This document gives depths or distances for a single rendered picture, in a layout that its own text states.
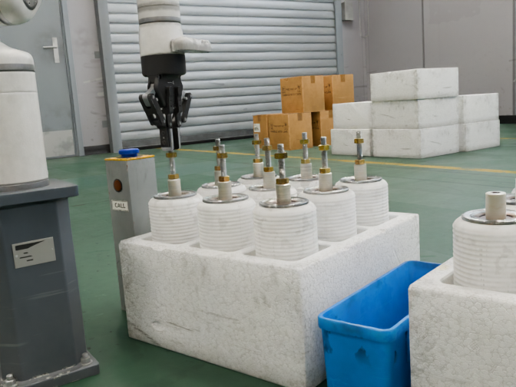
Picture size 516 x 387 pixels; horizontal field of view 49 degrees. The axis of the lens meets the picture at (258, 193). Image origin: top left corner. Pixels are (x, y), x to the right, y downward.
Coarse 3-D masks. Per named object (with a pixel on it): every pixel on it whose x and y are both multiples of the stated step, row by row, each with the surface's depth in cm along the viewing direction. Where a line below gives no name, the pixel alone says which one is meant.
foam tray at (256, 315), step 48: (144, 240) 99; (192, 240) 97; (384, 240) 95; (144, 288) 98; (192, 288) 90; (240, 288) 83; (288, 288) 78; (336, 288) 84; (144, 336) 100; (192, 336) 92; (240, 336) 85; (288, 336) 79; (288, 384) 81
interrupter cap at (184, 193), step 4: (164, 192) 103; (168, 192) 103; (184, 192) 102; (188, 192) 102; (192, 192) 102; (196, 192) 101; (156, 196) 100; (160, 196) 99; (164, 196) 100; (168, 196) 101; (176, 196) 98; (180, 196) 97; (184, 196) 97; (188, 196) 98; (192, 196) 99
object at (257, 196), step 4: (292, 188) 101; (248, 192) 100; (252, 192) 99; (256, 192) 99; (260, 192) 98; (264, 192) 98; (268, 192) 98; (272, 192) 98; (292, 192) 100; (252, 196) 99; (256, 196) 98; (260, 196) 98; (264, 196) 98; (268, 196) 98; (272, 196) 98; (292, 196) 100; (256, 200) 98; (260, 200) 98; (256, 204) 98
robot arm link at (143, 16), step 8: (136, 0) 94; (144, 0) 92; (152, 0) 92; (160, 0) 92; (168, 0) 93; (176, 0) 94; (144, 8) 93; (152, 8) 92; (160, 8) 92; (168, 8) 93; (176, 8) 94; (144, 16) 93; (152, 16) 92; (160, 16) 93; (168, 16) 93; (176, 16) 94
